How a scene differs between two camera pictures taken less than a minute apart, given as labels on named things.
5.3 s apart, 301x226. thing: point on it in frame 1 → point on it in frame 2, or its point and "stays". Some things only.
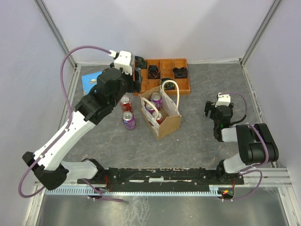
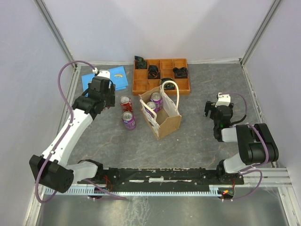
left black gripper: x=136 y=85 → x=111 y=101
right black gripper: x=209 y=106 stays
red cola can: x=126 y=104 stays
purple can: x=128 y=119 stays
